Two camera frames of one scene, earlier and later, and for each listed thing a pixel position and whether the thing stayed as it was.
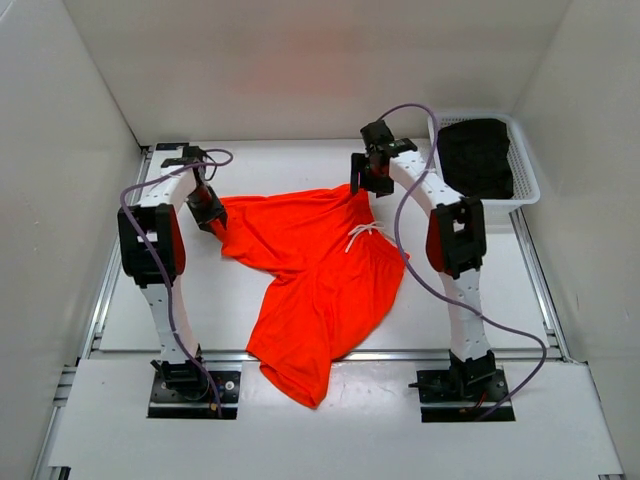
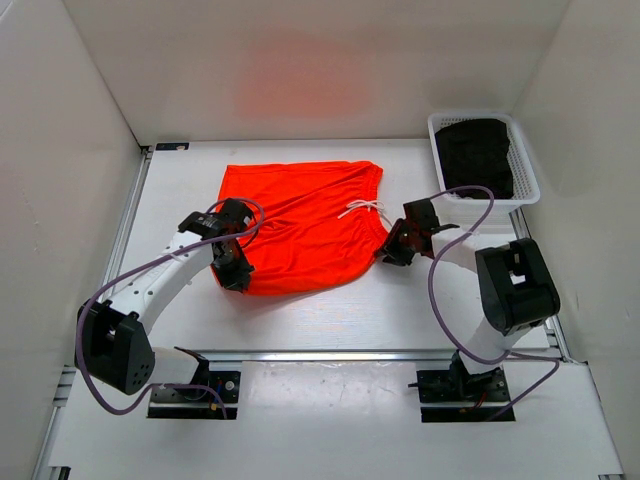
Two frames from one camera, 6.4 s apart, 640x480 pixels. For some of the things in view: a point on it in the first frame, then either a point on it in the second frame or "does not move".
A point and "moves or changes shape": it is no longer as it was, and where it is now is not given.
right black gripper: [357, 162] to [390, 246]
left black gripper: [216, 211] to [240, 274]
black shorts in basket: [475, 158] does not move
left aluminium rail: [106, 299] does not move
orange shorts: [340, 278] moves or changes shape
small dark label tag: [171, 146] does not move
